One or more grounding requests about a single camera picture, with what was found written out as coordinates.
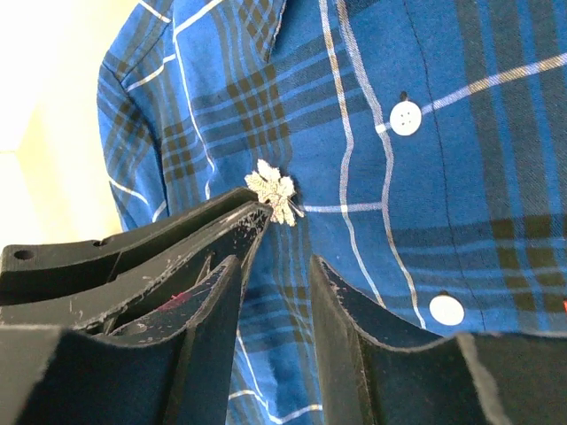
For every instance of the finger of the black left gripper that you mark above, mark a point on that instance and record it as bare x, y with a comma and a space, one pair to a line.
38, 272
153, 283

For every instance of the blue plaid shirt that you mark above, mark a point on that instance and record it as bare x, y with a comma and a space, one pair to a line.
426, 142

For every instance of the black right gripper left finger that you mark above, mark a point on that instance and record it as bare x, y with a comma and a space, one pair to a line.
171, 366

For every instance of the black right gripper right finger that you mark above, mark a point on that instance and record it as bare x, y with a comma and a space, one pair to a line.
376, 368

